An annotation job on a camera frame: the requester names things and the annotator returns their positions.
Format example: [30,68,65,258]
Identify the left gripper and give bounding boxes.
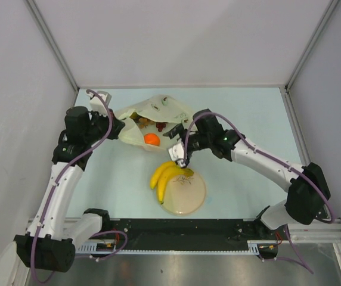
[83,107,125,145]

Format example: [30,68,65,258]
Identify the yellow fake banana bunch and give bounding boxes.
[150,161,194,204]

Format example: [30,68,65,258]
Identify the orange fake fruit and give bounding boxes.
[144,133,161,147]

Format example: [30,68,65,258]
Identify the pale green plastic bag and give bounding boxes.
[114,95,194,151]

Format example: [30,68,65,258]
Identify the pink ceramic plate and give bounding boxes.
[160,172,207,216]

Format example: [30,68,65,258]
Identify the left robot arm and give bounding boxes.
[14,106,125,272]

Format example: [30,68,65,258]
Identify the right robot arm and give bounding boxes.
[164,109,331,239]

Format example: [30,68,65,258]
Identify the fake dark grapes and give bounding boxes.
[137,117,166,133]

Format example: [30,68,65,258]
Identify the green fake fruit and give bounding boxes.
[129,112,140,120]

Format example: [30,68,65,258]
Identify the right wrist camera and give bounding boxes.
[168,141,185,167]

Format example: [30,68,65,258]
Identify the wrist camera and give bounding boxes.
[168,141,185,167]
[86,89,112,116]

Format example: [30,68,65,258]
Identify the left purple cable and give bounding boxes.
[29,89,128,283]

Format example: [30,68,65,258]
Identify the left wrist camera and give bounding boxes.
[86,89,112,116]

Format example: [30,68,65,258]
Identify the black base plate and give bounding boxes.
[77,217,280,259]

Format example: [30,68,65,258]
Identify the white cable duct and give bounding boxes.
[75,241,262,255]

